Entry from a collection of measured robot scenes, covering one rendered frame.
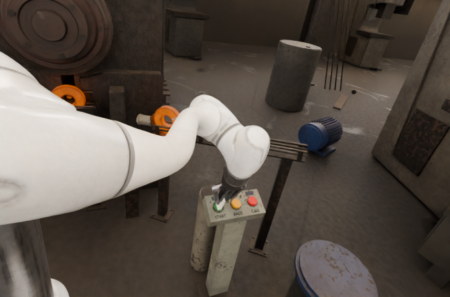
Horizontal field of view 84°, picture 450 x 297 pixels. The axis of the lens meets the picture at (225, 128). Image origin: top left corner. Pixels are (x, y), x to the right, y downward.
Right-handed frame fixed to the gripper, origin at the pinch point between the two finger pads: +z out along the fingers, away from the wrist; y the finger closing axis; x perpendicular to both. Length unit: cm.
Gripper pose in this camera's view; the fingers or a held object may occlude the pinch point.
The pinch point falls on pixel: (220, 202)
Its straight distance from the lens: 100.2
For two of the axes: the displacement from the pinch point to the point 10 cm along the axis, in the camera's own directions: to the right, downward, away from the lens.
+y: -9.3, 0.4, -3.6
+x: 2.6, 7.6, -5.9
